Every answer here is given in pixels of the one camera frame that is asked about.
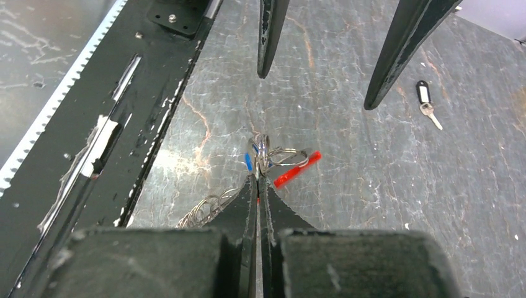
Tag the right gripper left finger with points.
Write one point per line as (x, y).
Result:
(210, 261)

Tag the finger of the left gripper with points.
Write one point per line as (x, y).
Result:
(412, 23)
(271, 21)

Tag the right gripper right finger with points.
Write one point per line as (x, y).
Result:
(301, 261)

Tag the key with black tag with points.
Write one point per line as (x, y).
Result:
(426, 107)

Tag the red handled keyring tool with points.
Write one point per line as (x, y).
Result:
(281, 165)

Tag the white toothed cable rail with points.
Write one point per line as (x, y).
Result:
(45, 45)

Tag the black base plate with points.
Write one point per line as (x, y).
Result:
(88, 166)

